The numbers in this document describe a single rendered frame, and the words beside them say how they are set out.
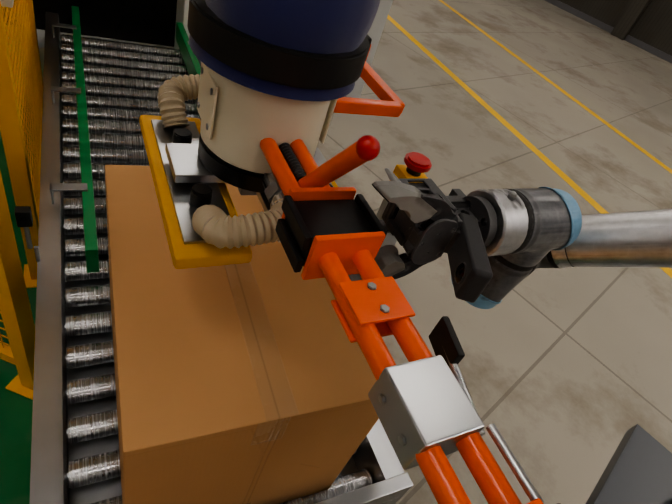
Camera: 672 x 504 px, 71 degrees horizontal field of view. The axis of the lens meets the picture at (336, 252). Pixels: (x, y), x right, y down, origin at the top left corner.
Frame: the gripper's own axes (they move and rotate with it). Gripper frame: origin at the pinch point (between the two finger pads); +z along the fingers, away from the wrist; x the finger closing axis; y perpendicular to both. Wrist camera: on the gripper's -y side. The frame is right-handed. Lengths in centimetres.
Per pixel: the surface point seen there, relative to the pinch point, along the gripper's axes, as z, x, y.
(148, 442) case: 20.4, -29.6, -3.1
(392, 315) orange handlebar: 1.1, 1.2, -10.7
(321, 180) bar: 2.3, 3.9, 6.2
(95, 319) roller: 25, -70, 49
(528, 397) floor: -143, -124, 17
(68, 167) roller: 28, -70, 111
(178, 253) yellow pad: 15.5, -11.2, 11.6
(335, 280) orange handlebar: 4.4, 0.4, -5.1
